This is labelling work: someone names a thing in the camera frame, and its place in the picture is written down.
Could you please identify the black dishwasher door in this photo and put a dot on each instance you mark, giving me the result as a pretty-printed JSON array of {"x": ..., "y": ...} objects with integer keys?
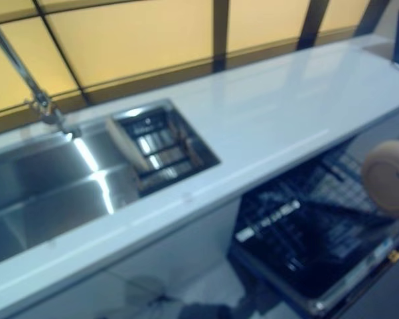
[{"x": 302, "y": 285}]

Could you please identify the black dish drying rack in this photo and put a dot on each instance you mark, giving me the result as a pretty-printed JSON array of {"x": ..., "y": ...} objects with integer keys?
[{"x": 172, "y": 149}]

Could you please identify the white cabinet door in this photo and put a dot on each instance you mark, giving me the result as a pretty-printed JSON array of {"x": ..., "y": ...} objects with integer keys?
[{"x": 172, "y": 246}]

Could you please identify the chrome pull-down kitchen faucet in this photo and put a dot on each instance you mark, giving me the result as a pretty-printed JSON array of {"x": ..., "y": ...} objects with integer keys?
[{"x": 16, "y": 63}]

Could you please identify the stainless steel sink basin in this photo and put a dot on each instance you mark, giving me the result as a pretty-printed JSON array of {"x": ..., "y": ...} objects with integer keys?
[{"x": 53, "y": 186}]

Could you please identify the cream round plate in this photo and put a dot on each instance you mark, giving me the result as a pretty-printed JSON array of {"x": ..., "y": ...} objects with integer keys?
[
  {"x": 381, "y": 179},
  {"x": 126, "y": 143}
]

